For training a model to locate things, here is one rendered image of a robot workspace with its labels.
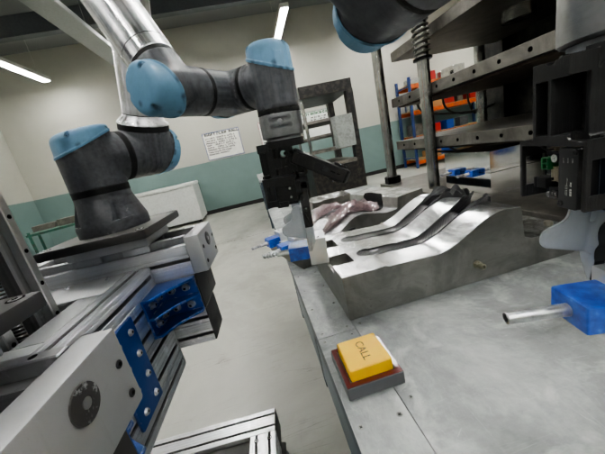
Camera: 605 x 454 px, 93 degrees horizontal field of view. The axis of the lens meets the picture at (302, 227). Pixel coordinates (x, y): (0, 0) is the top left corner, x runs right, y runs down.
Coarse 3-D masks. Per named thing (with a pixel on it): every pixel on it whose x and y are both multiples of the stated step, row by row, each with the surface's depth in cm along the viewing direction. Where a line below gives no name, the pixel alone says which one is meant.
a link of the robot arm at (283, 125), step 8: (288, 112) 48; (296, 112) 49; (264, 120) 48; (272, 120) 48; (280, 120) 47; (288, 120) 48; (296, 120) 49; (264, 128) 49; (272, 128) 48; (280, 128) 48; (288, 128) 48; (296, 128) 49; (264, 136) 50; (272, 136) 49; (280, 136) 48; (288, 136) 49; (296, 136) 50
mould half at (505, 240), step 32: (384, 224) 77; (416, 224) 68; (448, 224) 60; (480, 224) 54; (512, 224) 56; (352, 256) 60; (384, 256) 57; (416, 256) 55; (448, 256) 55; (480, 256) 56; (512, 256) 57; (544, 256) 59; (352, 288) 52; (384, 288) 54; (416, 288) 55; (448, 288) 56
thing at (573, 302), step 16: (592, 272) 28; (560, 288) 28; (576, 288) 27; (592, 288) 27; (560, 304) 27; (576, 304) 26; (592, 304) 25; (512, 320) 27; (528, 320) 27; (576, 320) 26; (592, 320) 25
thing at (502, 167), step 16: (496, 144) 126; (512, 144) 116; (448, 160) 135; (464, 160) 126; (480, 160) 117; (496, 160) 113; (512, 160) 114; (528, 160) 115; (448, 176) 138; (480, 176) 119; (496, 176) 114; (512, 176) 115; (528, 176) 117; (480, 192) 121; (496, 192) 116
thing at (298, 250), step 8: (320, 232) 58; (304, 240) 60; (320, 240) 55; (288, 248) 57; (296, 248) 56; (304, 248) 56; (320, 248) 56; (264, 256) 58; (272, 256) 58; (280, 256) 58; (296, 256) 57; (304, 256) 57; (312, 256) 56; (320, 256) 56; (328, 256) 57; (312, 264) 57
